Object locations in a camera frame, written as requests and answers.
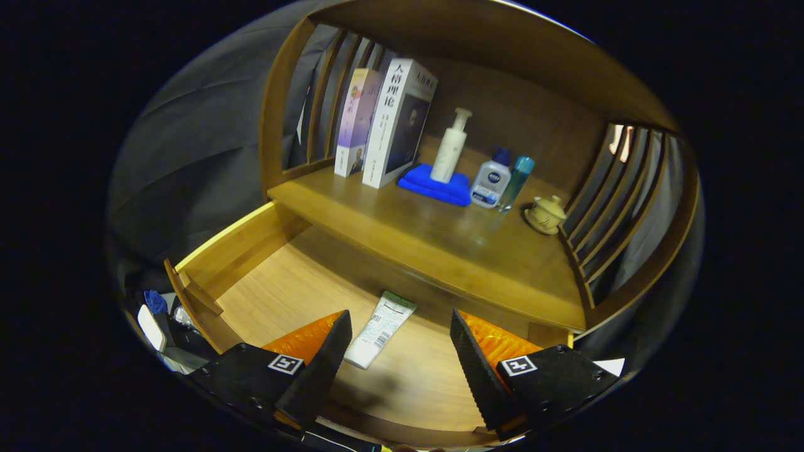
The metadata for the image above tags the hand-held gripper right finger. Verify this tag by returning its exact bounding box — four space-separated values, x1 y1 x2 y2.
450 308 622 442

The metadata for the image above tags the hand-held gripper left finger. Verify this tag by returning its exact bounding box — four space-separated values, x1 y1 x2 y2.
188 309 354 431

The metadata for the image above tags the white tube with green end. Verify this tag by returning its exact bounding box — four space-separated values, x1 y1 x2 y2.
343 290 418 370

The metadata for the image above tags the wooden drawer with black knob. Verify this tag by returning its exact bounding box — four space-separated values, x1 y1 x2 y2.
163 201 575 449

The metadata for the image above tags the wooden countertop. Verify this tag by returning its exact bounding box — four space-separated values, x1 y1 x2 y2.
267 135 588 331

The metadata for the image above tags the wooden cabinet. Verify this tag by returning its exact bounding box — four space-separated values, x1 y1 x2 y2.
259 0 701 343

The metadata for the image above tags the cream lidded teacup with saucer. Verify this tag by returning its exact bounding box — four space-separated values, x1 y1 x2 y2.
524 195 567 236

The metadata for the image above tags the white flat object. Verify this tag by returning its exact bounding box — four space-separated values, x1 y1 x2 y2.
137 304 167 352

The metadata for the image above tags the white bottle with blue pump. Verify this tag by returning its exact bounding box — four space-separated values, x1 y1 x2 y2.
470 148 512 209

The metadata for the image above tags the blue folded cloth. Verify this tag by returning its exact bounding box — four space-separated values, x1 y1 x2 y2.
397 163 472 207

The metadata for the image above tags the teal clear bottle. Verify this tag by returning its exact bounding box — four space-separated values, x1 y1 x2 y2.
499 156 536 214

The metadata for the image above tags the white book with portrait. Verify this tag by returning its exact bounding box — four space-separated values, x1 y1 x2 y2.
362 58 439 190

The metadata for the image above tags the purple book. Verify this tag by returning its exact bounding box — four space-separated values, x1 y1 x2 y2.
334 68 385 178

